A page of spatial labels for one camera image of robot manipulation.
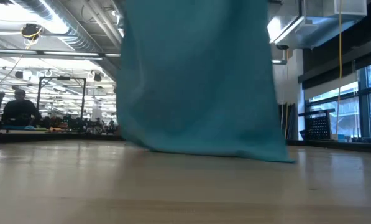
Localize blue microfiber towel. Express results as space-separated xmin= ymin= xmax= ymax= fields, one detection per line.
xmin=116 ymin=0 xmax=295 ymax=163

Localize person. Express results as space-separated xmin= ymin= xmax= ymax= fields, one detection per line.
xmin=1 ymin=89 xmax=42 ymax=127

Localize black leaning panel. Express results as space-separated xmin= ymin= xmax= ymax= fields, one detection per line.
xmin=278 ymin=102 xmax=298 ymax=141

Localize ceiling cable reel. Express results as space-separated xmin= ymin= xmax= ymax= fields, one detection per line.
xmin=20 ymin=23 xmax=44 ymax=41

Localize black robot rig frame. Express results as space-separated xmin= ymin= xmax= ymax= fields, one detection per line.
xmin=35 ymin=76 xmax=87 ymax=125

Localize black perforated rack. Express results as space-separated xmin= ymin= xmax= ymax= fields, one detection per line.
xmin=298 ymin=108 xmax=336 ymax=141

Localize black background robot arms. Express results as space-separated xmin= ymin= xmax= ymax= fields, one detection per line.
xmin=42 ymin=114 xmax=119 ymax=135

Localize black aluminium table frame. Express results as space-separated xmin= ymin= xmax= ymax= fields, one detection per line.
xmin=0 ymin=132 xmax=371 ymax=154

